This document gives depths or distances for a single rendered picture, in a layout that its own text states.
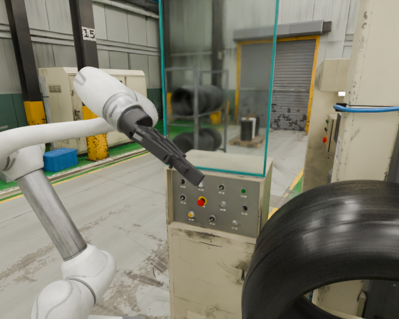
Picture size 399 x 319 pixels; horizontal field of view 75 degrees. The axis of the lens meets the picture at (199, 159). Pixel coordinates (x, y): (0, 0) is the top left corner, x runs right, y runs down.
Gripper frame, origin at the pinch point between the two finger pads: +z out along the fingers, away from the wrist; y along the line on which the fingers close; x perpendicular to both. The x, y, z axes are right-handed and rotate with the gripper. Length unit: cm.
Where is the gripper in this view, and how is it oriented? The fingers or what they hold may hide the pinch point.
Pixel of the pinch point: (189, 171)
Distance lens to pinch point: 58.1
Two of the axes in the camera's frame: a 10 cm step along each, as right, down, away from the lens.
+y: -4.2, -0.1, -9.1
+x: 5.6, -7.9, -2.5
